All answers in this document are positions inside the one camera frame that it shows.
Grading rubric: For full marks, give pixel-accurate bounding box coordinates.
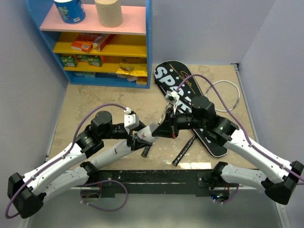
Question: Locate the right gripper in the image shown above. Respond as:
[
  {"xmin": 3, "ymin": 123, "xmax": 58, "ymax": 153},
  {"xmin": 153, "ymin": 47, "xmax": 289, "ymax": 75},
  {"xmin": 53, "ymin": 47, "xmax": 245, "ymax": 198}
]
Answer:
[{"xmin": 152, "ymin": 106, "xmax": 206, "ymax": 139}]

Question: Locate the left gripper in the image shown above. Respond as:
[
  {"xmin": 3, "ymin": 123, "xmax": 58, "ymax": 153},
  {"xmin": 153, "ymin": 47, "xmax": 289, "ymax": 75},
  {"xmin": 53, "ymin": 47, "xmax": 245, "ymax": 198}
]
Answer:
[{"xmin": 101, "ymin": 120, "xmax": 152, "ymax": 150}]

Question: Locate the black shaft badminton racket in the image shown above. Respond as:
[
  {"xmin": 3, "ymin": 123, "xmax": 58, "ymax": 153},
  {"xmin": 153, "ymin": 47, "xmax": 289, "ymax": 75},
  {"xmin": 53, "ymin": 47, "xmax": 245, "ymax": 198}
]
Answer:
[{"xmin": 141, "ymin": 103, "xmax": 169, "ymax": 158}]

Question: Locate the white shuttlecock tube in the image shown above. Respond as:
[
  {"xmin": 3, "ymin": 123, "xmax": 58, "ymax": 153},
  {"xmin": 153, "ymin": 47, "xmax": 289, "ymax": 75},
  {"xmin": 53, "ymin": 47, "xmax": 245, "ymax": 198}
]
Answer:
[{"xmin": 90, "ymin": 124, "xmax": 159, "ymax": 171}]

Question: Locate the black racket cover bag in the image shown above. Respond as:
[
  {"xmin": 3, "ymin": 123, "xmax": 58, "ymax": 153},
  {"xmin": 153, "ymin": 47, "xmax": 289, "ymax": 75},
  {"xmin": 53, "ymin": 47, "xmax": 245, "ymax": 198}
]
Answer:
[{"xmin": 154, "ymin": 60, "xmax": 228, "ymax": 158}]

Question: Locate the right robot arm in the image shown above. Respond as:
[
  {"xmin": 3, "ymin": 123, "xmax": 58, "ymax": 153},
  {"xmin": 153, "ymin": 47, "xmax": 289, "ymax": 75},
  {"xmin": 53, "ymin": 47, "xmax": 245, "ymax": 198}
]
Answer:
[{"xmin": 152, "ymin": 96, "xmax": 304, "ymax": 205}]

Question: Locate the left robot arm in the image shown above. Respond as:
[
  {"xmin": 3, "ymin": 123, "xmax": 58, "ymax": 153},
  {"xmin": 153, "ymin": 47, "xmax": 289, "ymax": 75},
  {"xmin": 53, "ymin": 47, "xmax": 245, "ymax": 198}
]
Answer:
[{"xmin": 8, "ymin": 111, "xmax": 157, "ymax": 219}]

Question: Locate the white badminton racket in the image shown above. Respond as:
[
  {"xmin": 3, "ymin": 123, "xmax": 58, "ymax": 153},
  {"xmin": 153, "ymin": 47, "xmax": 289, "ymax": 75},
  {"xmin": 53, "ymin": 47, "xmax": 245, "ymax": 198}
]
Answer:
[{"xmin": 172, "ymin": 80, "xmax": 240, "ymax": 166}]

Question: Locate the yellow snack bag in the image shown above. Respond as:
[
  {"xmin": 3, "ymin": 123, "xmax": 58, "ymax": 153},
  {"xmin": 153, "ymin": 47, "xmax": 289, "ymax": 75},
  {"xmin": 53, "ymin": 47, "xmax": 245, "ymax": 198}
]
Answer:
[{"xmin": 116, "ymin": 63, "xmax": 148, "ymax": 78}]

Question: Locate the green box right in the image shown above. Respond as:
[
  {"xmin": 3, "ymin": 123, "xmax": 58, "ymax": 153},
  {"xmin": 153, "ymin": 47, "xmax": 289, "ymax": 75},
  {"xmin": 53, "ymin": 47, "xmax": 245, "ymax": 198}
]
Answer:
[{"xmin": 87, "ymin": 55, "xmax": 103, "ymax": 67}]

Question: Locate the blue shelf unit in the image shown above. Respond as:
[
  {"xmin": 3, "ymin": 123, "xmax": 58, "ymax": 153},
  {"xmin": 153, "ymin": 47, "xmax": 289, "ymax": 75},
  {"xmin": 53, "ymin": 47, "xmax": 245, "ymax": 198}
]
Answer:
[{"xmin": 26, "ymin": 0, "xmax": 152, "ymax": 88}]

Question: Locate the green box middle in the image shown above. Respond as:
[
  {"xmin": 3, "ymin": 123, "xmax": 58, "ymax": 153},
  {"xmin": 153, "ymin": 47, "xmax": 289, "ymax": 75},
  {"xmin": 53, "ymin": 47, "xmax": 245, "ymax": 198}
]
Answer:
[{"xmin": 75, "ymin": 55, "xmax": 89, "ymax": 63}]

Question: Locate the red white box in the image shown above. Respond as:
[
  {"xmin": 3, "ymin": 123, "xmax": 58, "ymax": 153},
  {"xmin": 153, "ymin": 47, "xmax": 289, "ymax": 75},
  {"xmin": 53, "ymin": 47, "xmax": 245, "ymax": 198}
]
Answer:
[{"xmin": 92, "ymin": 34, "xmax": 114, "ymax": 52}]

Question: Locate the orange box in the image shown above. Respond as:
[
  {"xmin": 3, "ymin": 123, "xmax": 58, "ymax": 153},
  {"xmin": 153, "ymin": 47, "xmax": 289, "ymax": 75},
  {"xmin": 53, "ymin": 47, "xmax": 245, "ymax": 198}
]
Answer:
[{"xmin": 70, "ymin": 33, "xmax": 100, "ymax": 53}]

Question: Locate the brown paper roll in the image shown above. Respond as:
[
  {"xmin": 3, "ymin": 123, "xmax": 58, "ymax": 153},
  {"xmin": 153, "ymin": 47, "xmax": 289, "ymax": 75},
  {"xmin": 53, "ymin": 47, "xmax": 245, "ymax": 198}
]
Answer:
[{"xmin": 95, "ymin": 0, "xmax": 123, "ymax": 28}]

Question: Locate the blue snack canister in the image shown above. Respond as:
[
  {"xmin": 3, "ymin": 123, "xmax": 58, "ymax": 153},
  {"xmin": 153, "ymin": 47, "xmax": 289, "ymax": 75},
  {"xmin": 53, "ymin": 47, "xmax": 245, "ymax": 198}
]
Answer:
[{"xmin": 54, "ymin": 0, "xmax": 86, "ymax": 24}]

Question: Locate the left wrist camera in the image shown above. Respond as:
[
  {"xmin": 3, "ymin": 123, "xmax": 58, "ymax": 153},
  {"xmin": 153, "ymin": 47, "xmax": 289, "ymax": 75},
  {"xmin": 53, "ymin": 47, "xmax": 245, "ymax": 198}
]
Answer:
[{"xmin": 124, "ymin": 107, "xmax": 140, "ymax": 131}]

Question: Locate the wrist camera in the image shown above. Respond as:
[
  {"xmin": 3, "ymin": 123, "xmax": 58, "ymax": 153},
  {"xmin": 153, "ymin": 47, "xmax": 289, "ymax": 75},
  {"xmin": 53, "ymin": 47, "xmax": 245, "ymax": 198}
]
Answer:
[
  {"xmin": 165, "ymin": 91, "xmax": 180, "ymax": 114},
  {"xmin": 124, "ymin": 107, "xmax": 140, "ymax": 131}
]

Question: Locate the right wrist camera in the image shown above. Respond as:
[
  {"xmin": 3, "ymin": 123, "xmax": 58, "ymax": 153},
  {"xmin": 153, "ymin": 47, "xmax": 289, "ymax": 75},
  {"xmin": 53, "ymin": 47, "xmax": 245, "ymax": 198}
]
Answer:
[{"xmin": 165, "ymin": 91, "xmax": 180, "ymax": 114}]

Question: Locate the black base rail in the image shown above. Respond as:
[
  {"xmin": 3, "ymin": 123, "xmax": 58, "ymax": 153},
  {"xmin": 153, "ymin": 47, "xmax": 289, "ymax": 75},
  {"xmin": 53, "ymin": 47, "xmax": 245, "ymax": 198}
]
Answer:
[{"xmin": 70, "ymin": 169, "xmax": 240, "ymax": 198}]

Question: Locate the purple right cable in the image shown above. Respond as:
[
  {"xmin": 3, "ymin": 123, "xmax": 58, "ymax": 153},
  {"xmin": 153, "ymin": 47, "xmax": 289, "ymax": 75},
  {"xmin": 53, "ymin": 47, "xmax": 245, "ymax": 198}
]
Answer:
[{"xmin": 175, "ymin": 74, "xmax": 304, "ymax": 205}]

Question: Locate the purple cable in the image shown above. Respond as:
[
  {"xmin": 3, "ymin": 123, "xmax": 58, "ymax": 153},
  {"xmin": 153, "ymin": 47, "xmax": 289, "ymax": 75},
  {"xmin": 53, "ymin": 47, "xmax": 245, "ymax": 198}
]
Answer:
[
  {"xmin": 175, "ymin": 74, "xmax": 304, "ymax": 205},
  {"xmin": 5, "ymin": 103, "xmax": 129, "ymax": 219}
]

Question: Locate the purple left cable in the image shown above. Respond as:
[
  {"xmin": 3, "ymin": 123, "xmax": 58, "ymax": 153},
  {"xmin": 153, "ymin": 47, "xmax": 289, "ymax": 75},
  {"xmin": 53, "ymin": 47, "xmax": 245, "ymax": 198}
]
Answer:
[{"xmin": 5, "ymin": 103, "xmax": 129, "ymax": 219}]

